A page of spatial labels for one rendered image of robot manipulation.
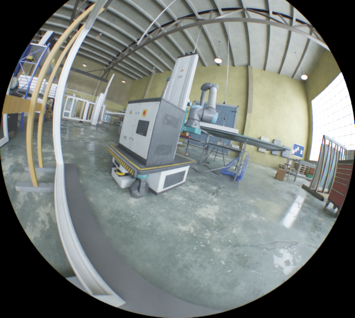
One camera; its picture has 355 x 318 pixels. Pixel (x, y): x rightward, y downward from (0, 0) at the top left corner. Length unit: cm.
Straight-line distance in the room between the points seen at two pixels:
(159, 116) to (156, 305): 104
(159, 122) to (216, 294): 111
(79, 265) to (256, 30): 944
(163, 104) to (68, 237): 98
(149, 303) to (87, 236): 40
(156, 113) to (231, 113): 823
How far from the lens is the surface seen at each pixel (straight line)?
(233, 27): 880
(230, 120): 862
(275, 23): 646
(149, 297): 55
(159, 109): 77
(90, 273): 53
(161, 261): 64
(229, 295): 71
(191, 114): 122
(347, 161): 294
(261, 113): 913
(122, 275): 56
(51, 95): 456
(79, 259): 55
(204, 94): 176
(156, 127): 77
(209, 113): 123
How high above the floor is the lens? 60
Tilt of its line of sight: 3 degrees down
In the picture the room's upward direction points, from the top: 14 degrees clockwise
